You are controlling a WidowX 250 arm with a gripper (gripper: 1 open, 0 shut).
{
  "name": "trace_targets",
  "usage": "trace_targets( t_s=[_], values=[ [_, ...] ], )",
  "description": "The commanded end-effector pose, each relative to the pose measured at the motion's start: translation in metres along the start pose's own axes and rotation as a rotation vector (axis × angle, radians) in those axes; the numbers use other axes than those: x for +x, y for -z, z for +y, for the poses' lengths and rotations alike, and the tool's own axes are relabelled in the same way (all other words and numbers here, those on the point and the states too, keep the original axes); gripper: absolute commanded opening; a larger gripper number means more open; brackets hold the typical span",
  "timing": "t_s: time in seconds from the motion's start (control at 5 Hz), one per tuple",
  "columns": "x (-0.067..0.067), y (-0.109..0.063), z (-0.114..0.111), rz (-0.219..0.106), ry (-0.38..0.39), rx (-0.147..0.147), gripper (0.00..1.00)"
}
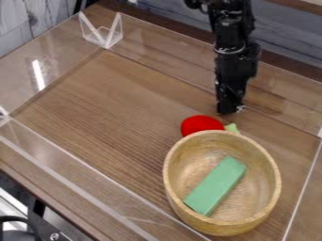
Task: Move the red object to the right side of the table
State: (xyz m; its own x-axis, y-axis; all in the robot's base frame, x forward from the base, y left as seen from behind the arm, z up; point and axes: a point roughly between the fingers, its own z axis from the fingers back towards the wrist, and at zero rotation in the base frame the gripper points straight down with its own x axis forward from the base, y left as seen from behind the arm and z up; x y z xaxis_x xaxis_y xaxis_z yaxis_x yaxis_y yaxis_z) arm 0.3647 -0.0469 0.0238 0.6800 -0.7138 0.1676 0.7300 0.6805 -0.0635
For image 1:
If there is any green rectangular block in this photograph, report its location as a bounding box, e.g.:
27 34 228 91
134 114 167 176
183 156 248 217

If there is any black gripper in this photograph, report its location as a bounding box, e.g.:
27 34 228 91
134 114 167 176
215 41 262 115

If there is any clear acrylic corner bracket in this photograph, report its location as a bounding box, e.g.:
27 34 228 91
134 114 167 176
78 12 123 49

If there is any black cable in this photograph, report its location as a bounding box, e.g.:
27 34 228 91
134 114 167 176
0 216 32 241

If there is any clear acrylic tray wall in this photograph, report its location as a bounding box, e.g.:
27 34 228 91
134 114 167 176
0 3 322 241

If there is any red plush strawberry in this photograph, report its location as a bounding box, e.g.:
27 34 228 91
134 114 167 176
182 115 241 137

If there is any black metal table frame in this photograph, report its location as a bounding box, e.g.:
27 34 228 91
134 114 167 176
24 196 81 241

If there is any wooden bowl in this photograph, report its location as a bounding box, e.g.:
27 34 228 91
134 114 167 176
162 130 282 236

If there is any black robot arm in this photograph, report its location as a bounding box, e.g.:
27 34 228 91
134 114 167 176
183 0 262 114

